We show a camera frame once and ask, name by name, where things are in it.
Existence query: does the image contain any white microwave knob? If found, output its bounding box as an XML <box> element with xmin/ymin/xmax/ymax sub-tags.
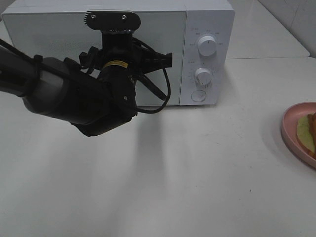
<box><xmin>195</xmin><ymin>68</ymin><xmax>211</xmax><ymax>85</ymax></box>
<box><xmin>197</xmin><ymin>35</ymin><xmax>217</xmax><ymax>57</ymax></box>

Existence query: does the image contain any white bread sandwich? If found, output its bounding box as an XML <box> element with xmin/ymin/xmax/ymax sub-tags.
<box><xmin>307</xmin><ymin>114</ymin><xmax>316</xmax><ymax>158</ymax></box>

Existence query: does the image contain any pink round plate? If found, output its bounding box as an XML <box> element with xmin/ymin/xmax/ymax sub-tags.
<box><xmin>280</xmin><ymin>102</ymin><xmax>316</xmax><ymax>169</ymax></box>

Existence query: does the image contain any white microwave door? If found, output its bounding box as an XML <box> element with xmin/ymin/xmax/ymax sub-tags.
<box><xmin>3</xmin><ymin>12</ymin><xmax>185</xmax><ymax>105</ymax></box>

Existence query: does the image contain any white microwave oven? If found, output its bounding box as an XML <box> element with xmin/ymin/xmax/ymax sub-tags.
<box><xmin>1</xmin><ymin>0</ymin><xmax>235</xmax><ymax>105</ymax></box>

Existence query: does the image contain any green lettuce leaf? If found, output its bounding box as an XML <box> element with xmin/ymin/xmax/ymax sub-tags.
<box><xmin>296</xmin><ymin>114</ymin><xmax>316</xmax><ymax>157</ymax></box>

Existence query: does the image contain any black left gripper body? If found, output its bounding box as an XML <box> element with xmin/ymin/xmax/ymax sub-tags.
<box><xmin>79</xmin><ymin>10</ymin><xmax>172</xmax><ymax>74</ymax></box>

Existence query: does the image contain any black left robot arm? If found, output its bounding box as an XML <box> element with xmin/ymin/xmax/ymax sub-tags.
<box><xmin>0</xmin><ymin>10</ymin><xmax>172</xmax><ymax>137</ymax></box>

